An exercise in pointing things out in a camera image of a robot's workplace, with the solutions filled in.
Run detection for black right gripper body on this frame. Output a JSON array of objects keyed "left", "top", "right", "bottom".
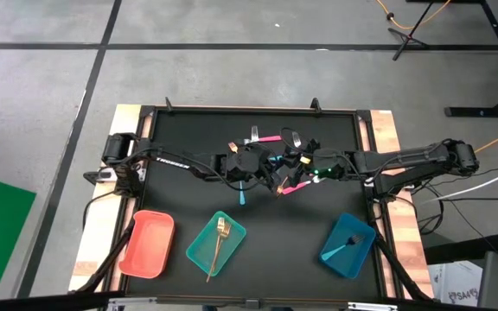
[{"left": 311, "top": 147, "right": 356, "bottom": 178}]

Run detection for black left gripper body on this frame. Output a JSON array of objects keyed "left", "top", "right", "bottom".
[{"left": 221, "top": 142, "right": 276, "bottom": 182}]

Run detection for teal plastic bin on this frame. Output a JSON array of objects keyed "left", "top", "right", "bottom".
[{"left": 185, "top": 210, "right": 247, "bottom": 278}]

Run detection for blue plastic bin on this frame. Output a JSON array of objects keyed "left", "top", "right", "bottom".
[{"left": 317, "top": 212, "right": 377, "bottom": 280}]

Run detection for orange plastic bin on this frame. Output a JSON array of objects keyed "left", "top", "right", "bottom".
[{"left": 118, "top": 209, "right": 176, "bottom": 280}]

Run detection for black tripod stand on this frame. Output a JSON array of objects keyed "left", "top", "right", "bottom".
[{"left": 386, "top": 0, "right": 437, "bottom": 62}]

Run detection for black table leg bar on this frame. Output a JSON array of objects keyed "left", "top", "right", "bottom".
[{"left": 424, "top": 232, "right": 498, "bottom": 265}]

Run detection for white cardboard box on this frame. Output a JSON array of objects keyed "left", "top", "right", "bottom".
[{"left": 428, "top": 260, "right": 488, "bottom": 308}]

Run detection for black rig crossbar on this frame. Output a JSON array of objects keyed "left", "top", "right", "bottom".
[{"left": 0, "top": 291, "right": 125, "bottom": 311}]

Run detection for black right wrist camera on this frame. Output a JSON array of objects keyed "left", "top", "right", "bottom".
[{"left": 310, "top": 162, "right": 341, "bottom": 181}]

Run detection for black aluminium table frame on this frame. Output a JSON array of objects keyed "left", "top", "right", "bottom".
[{"left": 118, "top": 103, "right": 392, "bottom": 302}]

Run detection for black desk frame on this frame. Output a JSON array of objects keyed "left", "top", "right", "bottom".
[{"left": 404, "top": 0, "right": 498, "bottom": 118}]

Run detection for silver aluminium rail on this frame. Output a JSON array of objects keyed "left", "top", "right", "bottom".
[{"left": 107, "top": 296, "right": 399, "bottom": 311}]

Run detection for white cable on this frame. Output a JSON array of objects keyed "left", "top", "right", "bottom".
[{"left": 419, "top": 162, "right": 498, "bottom": 204}]

